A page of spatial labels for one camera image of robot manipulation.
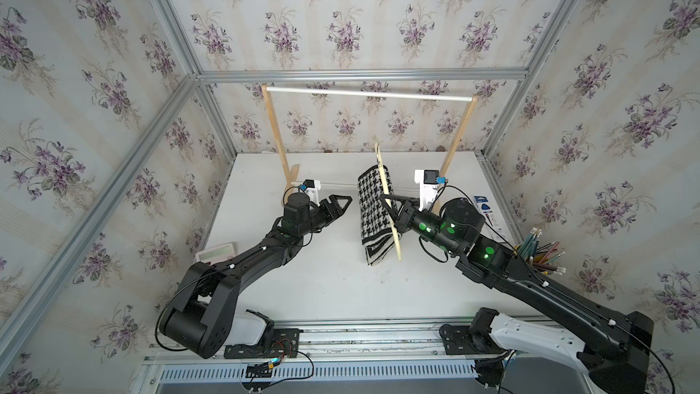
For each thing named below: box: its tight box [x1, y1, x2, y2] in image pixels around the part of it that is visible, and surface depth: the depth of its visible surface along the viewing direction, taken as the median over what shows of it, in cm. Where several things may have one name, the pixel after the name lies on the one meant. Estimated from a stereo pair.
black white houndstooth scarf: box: [357, 164, 402, 267], surface depth 78 cm
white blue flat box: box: [473, 195, 503, 232], surface depth 103 cm
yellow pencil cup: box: [514, 227, 567, 276], surface depth 79 cm
